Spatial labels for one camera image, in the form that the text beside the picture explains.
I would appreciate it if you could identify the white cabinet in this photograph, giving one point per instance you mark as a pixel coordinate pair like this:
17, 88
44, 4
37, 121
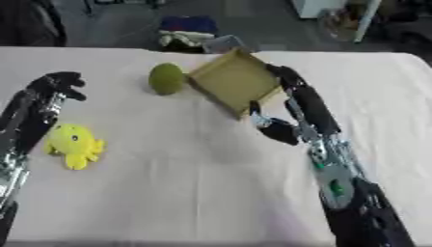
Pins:
318, 7

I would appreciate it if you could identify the clear plastic bag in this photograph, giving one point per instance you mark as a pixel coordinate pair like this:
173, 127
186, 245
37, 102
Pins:
340, 24

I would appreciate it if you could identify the grey flat object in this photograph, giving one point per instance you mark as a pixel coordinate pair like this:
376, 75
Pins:
224, 43

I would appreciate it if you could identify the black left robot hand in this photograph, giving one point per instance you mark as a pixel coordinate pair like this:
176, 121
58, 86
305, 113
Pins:
34, 96

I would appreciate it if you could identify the black chair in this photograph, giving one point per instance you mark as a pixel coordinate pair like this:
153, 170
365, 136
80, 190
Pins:
28, 22

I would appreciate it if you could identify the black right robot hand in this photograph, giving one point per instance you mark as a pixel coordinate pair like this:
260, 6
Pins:
312, 106

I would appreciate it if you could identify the yellow octopus soft toy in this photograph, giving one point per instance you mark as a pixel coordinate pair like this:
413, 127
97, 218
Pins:
72, 141

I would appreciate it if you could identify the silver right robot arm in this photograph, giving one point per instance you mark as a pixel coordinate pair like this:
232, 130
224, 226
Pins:
348, 199

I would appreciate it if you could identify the tan cardboard box green inside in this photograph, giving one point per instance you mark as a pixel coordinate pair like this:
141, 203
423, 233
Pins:
233, 80

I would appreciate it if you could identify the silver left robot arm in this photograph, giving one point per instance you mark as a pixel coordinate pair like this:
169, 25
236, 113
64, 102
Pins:
10, 180

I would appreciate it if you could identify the green round toy fruit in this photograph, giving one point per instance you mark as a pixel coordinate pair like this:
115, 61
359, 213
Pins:
166, 78

